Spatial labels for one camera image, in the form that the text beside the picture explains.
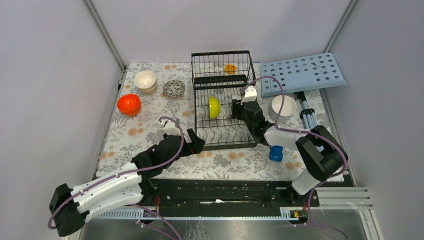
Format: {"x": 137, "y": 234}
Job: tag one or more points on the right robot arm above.
{"x": 322, "y": 155}

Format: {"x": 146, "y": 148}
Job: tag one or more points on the pink patterned bowl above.
{"x": 174, "y": 89}

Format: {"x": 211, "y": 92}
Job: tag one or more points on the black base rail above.
{"x": 224, "y": 198}

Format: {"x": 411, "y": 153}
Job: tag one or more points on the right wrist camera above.
{"x": 250, "y": 95}

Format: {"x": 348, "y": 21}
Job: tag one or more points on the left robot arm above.
{"x": 72, "y": 207}

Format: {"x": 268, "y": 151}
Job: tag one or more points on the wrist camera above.
{"x": 171, "y": 126}
{"x": 250, "y": 95}

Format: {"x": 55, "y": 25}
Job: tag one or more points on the blue tripod legs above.
{"x": 307, "y": 114}

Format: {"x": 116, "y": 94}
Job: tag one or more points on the blue perforated stand tray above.
{"x": 305, "y": 73}

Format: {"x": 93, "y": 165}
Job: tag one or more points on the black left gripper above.
{"x": 195, "y": 147}

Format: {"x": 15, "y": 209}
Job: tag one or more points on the yellow-green bowl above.
{"x": 214, "y": 107}

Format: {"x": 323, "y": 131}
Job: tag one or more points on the beige patterned bowl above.
{"x": 145, "y": 79}

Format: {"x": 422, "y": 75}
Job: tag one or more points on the orange bowl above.
{"x": 134, "y": 112}
{"x": 128, "y": 103}

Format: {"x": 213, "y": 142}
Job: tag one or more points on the blue toy car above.
{"x": 276, "y": 153}

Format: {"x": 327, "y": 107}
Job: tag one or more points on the white bowl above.
{"x": 284, "y": 115}
{"x": 288, "y": 103}

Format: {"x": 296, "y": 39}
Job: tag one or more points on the yellow toy block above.
{"x": 230, "y": 69}

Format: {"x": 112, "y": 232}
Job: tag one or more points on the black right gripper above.
{"x": 236, "y": 106}

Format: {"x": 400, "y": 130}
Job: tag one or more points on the black wire dish rack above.
{"x": 210, "y": 80}

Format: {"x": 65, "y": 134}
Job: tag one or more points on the floral table mat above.
{"x": 128, "y": 136}

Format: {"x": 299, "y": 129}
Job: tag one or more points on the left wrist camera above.
{"x": 171, "y": 126}

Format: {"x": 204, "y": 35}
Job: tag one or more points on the plain beige bowl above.
{"x": 149, "y": 91}

